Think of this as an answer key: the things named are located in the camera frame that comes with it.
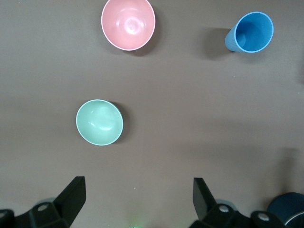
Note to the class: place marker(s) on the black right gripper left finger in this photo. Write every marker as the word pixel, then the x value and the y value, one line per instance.
pixel 59 209

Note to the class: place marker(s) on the blue ribbed cup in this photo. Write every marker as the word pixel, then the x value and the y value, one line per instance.
pixel 254 31

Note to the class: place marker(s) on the brown paper table cover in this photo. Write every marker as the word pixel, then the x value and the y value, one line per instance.
pixel 178 107

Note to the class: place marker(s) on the green bowl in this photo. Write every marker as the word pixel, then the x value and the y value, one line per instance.
pixel 99 122

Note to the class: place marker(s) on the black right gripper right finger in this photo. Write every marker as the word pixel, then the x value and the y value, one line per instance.
pixel 209 211

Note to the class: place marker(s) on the pink bowl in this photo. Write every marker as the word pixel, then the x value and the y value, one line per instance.
pixel 128 23

